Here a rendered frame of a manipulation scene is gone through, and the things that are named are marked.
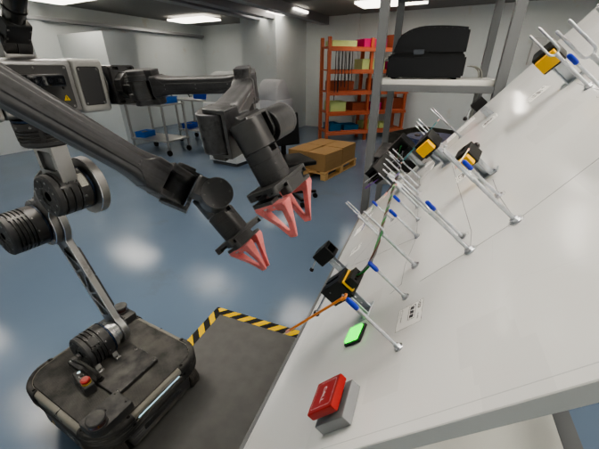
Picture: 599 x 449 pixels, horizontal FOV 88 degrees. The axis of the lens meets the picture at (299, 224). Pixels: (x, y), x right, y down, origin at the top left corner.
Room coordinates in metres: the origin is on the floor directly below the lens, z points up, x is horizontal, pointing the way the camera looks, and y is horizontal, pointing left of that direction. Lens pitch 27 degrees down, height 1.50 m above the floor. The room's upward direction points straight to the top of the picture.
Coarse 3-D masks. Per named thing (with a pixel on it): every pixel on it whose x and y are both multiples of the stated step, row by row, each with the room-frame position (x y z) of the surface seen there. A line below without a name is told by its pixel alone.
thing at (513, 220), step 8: (448, 152) 0.43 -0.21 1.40; (456, 160) 0.42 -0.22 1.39; (464, 168) 0.42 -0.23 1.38; (472, 176) 0.41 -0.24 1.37; (480, 184) 0.40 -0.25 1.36; (488, 192) 0.40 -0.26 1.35; (496, 200) 0.39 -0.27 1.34; (504, 208) 0.39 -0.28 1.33; (512, 216) 0.38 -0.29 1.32; (520, 216) 0.38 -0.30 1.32; (512, 224) 0.38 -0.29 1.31
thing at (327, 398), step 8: (336, 376) 0.29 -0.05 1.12; (320, 384) 0.29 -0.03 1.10; (328, 384) 0.28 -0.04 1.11; (336, 384) 0.27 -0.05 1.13; (344, 384) 0.28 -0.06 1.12; (320, 392) 0.28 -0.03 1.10; (328, 392) 0.27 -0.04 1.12; (336, 392) 0.26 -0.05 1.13; (320, 400) 0.26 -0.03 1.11; (328, 400) 0.25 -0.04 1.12; (336, 400) 0.25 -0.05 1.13; (312, 408) 0.26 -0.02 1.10; (320, 408) 0.25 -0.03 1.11; (328, 408) 0.24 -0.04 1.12; (336, 408) 0.24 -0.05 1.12; (312, 416) 0.25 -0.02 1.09; (320, 416) 0.25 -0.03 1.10
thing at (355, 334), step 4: (360, 324) 0.41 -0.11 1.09; (364, 324) 0.41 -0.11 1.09; (352, 328) 0.42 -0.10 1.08; (356, 328) 0.41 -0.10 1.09; (360, 328) 0.40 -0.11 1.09; (364, 328) 0.41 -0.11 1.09; (352, 332) 0.41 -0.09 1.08; (356, 332) 0.40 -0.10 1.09; (360, 332) 0.40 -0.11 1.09; (348, 336) 0.41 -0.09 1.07; (352, 336) 0.40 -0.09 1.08; (356, 336) 0.39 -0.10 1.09; (360, 336) 0.39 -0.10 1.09; (344, 340) 0.40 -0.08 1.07; (348, 340) 0.39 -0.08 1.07; (352, 340) 0.39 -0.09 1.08; (356, 340) 0.38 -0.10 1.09; (360, 340) 0.38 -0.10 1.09; (344, 344) 0.40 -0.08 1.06; (348, 344) 0.39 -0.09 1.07; (352, 344) 0.39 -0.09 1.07
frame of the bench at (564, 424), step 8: (560, 416) 0.43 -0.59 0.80; (568, 416) 0.43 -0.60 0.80; (560, 424) 0.41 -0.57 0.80; (568, 424) 0.41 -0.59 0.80; (560, 432) 0.40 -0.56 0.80; (568, 432) 0.40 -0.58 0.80; (576, 432) 0.40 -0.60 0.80; (568, 440) 0.38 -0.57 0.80; (576, 440) 0.38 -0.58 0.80; (568, 448) 0.36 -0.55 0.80; (576, 448) 0.36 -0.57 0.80
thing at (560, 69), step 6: (546, 48) 0.72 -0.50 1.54; (552, 48) 0.71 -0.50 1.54; (534, 54) 0.77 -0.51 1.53; (540, 54) 0.72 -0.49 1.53; (564, 54) 0.70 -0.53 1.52; (534, 60) 0.73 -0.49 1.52; (558, 66) 0.73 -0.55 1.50; (564, 66) 0.73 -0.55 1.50; (546, 72) 0.72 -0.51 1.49; (558, 72) 0.73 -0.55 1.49; (564, 72) 0.73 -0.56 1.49; (570, 72) 0.72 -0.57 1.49; (582, 72) 0.70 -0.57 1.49; (564, 78) 0.72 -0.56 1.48; (570, 78) 0.72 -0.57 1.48; (576, 78) 0.70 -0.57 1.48; (564, 84) 0.73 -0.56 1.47
